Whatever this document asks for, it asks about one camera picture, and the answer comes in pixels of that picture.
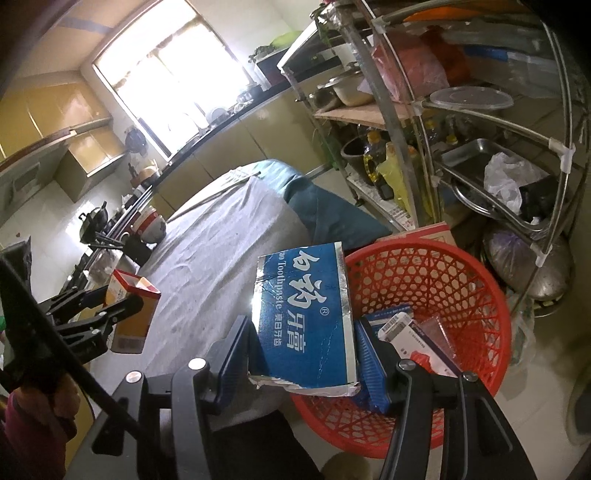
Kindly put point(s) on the black chopstick holder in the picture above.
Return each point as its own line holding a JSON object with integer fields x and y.
{"x": 137, "y": 251}

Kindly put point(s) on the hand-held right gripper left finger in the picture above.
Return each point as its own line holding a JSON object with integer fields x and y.
{"x": 233, "y": 364}

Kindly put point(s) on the yellow kitchen counter cabinets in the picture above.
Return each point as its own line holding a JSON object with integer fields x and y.
{"x": 258, "y": 138}

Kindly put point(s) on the metal rack with wooden shelf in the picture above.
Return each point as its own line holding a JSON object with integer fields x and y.
{"x": 397, "y": 138}

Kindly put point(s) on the newspaper shelf liner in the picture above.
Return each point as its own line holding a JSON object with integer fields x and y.
{"x": 397, "y": 212}

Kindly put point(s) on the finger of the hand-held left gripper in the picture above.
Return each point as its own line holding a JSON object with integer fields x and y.
{"x": 106, "y": 319}
{"x": 78, "y": 297}

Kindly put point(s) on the white box with red print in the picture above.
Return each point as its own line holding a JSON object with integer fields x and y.
{"x": 411, "y": 338}

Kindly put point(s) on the red plastic mesh basket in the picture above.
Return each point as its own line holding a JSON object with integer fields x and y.
{"x": 438, "y": 277}

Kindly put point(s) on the black item in tray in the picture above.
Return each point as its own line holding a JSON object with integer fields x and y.
{"x": 540, "y": 198}

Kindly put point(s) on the person's dark trousers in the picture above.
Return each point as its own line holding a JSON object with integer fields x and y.
{"x": 258, "y": 443}

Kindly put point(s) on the red plastic bag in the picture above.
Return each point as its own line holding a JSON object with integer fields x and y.
{"x": 415, "y": 69}

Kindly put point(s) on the tan fluffy slipper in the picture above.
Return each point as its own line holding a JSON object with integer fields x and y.
{"x": 346, "y": 468}

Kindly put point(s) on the clear storage boxes blue lid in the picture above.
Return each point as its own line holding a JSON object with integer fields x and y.
{"x": 521, "y": 69}

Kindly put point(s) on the green plastic bottle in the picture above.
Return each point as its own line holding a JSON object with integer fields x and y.
{"x": 328, "y": 152}

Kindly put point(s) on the steel tray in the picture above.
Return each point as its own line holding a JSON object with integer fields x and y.
{"x": 461, "y": 157}

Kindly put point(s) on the orange tray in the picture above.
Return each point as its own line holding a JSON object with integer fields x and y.
{"x": 461, "y": 10}

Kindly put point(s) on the white plastic bag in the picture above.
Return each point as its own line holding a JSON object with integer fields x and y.
{"x": 503, "y": 180}

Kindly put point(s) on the steel pot with lid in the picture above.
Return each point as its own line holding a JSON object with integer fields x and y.
{"x": 355, "y": 92}

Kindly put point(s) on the cooking oil bottle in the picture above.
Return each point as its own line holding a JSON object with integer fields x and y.
{"x": 374, "y": 161}

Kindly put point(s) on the window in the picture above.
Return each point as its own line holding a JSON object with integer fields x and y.
{"x": 175, "y": 83}

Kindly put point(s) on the yellow upper cabinets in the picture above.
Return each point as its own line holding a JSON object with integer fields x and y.
{"x": 51, "y": 110}

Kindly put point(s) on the range hood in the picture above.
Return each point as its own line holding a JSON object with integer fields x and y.
{"x": 27, "y": 180}

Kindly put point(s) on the small red-topped carton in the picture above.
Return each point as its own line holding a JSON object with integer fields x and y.
{"x": 134, "y": 321}

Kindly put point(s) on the black wok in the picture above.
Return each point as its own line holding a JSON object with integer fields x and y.
{"x": 94, "y": 222}

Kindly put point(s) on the small yellow wall cabinet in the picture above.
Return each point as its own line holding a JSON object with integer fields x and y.
{"x": 92, "y": 152}

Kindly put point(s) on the green bag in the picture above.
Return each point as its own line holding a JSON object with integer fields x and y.
{"x": 285, "y": 39}

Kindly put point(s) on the stack of red-banded bowls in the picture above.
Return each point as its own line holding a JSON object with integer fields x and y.
{"x": 152, "y": 226}

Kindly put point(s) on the person's left forearm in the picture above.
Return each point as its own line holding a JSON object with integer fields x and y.
{"x": 27, "y": 445}

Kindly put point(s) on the purple plastic bag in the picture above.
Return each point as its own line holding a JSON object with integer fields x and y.
{"x": 508, "y": 249}

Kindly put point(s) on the black microwave oven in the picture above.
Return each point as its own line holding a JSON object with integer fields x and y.
{"x": 272, "y": 69}

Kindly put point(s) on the yellow plastic bag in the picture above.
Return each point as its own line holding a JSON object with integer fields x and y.
{"x": 397, "y": 180}

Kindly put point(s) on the long pale wooden stick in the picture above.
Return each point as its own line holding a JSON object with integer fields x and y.
{"x": 217, "y": 196}

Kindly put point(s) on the grey tablecloth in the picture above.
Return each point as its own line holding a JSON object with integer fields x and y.
{"x": 207, "y": 277}

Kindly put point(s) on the blue toothpaste box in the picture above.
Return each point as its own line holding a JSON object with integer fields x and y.
{"x": 304, "y": 323}

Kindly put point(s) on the black bucket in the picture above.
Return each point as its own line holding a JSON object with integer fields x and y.
{"x": 353, "y": 152}

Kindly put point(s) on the blue table cover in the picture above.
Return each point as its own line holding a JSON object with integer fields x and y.
{"x": 323, "y": 207}

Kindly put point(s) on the steel basin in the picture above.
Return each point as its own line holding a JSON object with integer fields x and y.
{"x": 549, "y": 288}

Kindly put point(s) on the person's left hand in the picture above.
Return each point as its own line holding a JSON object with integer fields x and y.
{"x": 51, "y": 402}

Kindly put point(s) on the glass lidded pot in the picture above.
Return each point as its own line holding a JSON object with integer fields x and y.
{"x": 323, "y": 99}

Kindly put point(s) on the potted plant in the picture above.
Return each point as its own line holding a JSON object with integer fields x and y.
{"x": 259, "y": 53}

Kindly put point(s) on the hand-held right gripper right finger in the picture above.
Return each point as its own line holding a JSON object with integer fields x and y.
{"x": 373, "y": 369}

